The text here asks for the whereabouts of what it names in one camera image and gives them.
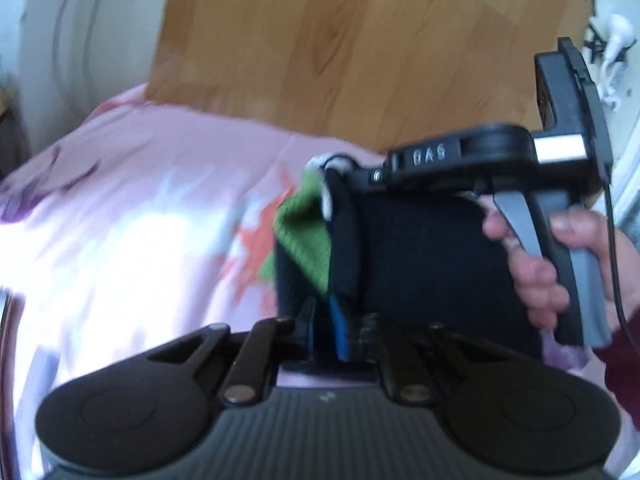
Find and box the navy green white striped sweater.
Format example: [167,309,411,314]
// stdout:
[259,154,547,362]

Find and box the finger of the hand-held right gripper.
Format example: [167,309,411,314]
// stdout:
[320,155,396,199]

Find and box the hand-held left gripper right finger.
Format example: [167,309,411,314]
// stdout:
[327,296,502,407]

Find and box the white power adapter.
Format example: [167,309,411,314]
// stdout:
[584,12,637,112]

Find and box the person's right hand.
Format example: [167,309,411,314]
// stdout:
[482,207,632,332]

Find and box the wooden headboard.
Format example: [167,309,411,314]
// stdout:
[147,0,597,162]

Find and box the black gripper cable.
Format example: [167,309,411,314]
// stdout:
[602,180,640,356]

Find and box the black wall cable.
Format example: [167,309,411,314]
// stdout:
[52,0,103,108]

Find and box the person's right forearm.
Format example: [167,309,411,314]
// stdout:
[594,305,640,433]

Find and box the pink printed bedsheet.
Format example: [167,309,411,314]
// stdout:
[0,82,640,480]

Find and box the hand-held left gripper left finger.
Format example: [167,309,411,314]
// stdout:
[147,298,322,407]

